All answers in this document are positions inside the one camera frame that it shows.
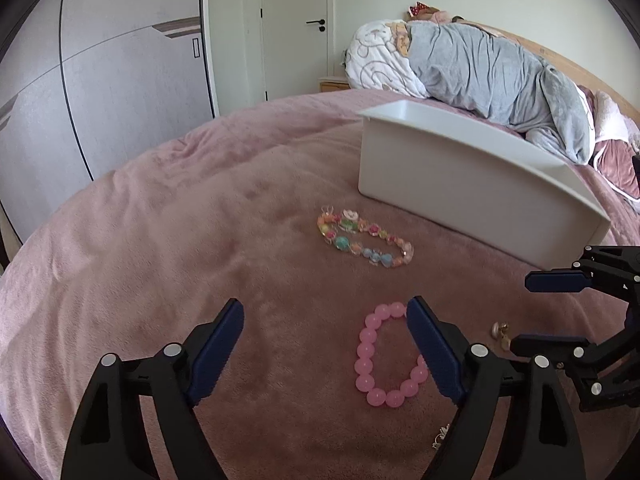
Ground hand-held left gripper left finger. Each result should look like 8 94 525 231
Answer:
60 298 245 480

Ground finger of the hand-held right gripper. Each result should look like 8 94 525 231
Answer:
525 245 640 307
510 306 640 413

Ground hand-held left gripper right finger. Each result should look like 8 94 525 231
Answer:
406 296 586 480

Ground pink bead bracelet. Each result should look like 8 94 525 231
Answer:
354 302 431 409

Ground white plastic storage box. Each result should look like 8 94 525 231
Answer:
357 99 612 269

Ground pink plush blanket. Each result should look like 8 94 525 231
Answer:
0 87 640 480

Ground pink velvet pillow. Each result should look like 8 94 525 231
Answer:
592 136 640 202

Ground white fluffy pillow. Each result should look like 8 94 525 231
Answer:
592 90 640 142

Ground wooden headboard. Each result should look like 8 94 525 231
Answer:
477 22 640 122

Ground grey duvet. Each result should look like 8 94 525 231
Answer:
407 20 597 165

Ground white patterned pillow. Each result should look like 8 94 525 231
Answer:
344 19 429 99

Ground brown plush toy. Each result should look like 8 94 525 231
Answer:
425 7 467 26

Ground grey sliding wardrobe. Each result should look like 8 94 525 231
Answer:
0 0 222 243

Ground white door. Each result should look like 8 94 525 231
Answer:
259 0 332 102

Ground multicolour charm bead bracelet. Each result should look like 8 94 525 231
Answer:
316 205 415 268

